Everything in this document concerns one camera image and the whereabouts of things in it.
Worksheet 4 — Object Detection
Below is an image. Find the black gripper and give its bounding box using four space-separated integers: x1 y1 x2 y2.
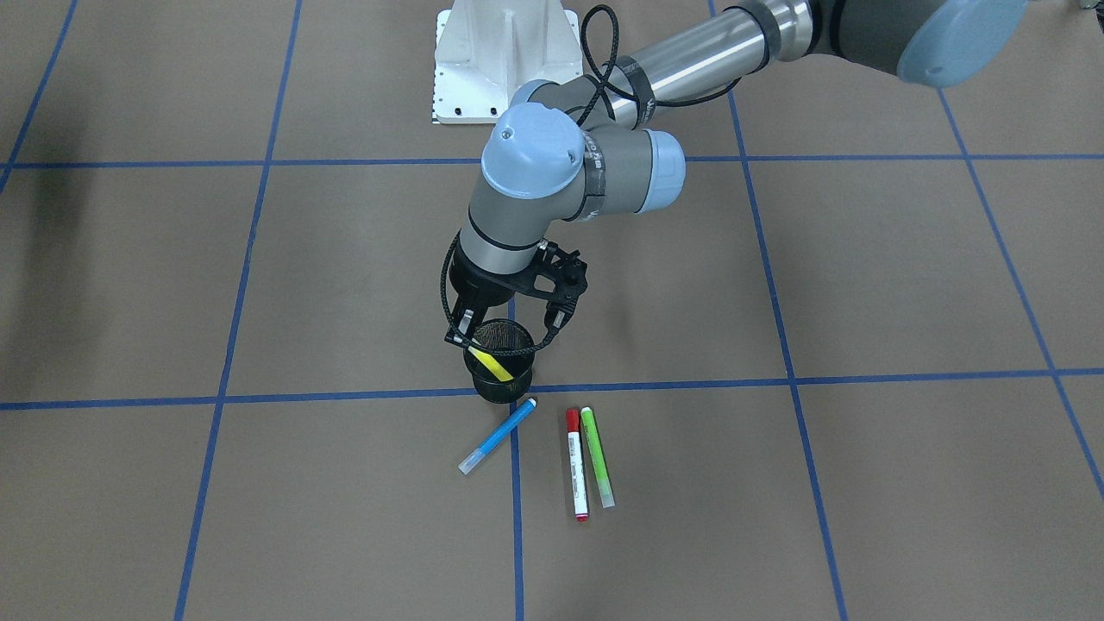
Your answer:
442 235 588 350

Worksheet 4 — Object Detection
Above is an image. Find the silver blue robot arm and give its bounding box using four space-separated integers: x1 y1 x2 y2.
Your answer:
440 1 1026 356

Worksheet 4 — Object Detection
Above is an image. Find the blue highlighter pen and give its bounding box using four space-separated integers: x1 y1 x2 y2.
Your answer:
457 397 539 475

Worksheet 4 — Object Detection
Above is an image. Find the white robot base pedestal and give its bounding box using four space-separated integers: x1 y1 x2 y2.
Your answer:
431 1 583 125

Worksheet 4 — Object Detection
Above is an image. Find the red white marker pen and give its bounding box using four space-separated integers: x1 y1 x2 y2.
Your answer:
565 408 590 524

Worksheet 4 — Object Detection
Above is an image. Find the green highlighter pen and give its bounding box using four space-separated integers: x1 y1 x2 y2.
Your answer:
580 406 616 511

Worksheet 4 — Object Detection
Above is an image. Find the black mesh pen cup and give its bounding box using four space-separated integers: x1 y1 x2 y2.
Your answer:
464 319 535 406

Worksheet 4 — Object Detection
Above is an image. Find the yellow highlighter pen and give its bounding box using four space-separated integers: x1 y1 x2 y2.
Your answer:
467 346 514 382

